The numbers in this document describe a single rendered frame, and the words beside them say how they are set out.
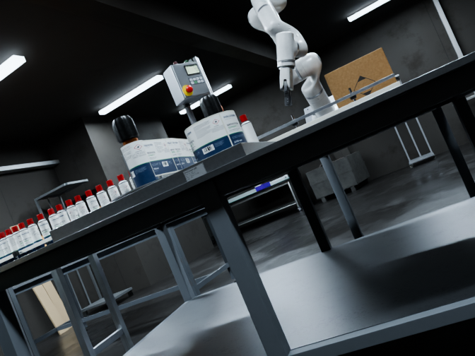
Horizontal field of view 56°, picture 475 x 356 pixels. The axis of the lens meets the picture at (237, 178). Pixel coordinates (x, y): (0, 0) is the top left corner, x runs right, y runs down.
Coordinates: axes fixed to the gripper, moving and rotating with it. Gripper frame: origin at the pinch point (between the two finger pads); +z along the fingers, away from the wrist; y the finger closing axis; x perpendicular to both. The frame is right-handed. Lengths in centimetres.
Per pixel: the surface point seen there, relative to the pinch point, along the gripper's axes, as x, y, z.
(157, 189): -30, 78, 33
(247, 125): -20.2, 2.2, 9.9
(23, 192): -462, -320, 68
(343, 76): 24.7, -19.9, -11.5
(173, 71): -58, 1, -20
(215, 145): -14, 64, 19
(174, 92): -59, -2, -10
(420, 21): 122, -686, -188
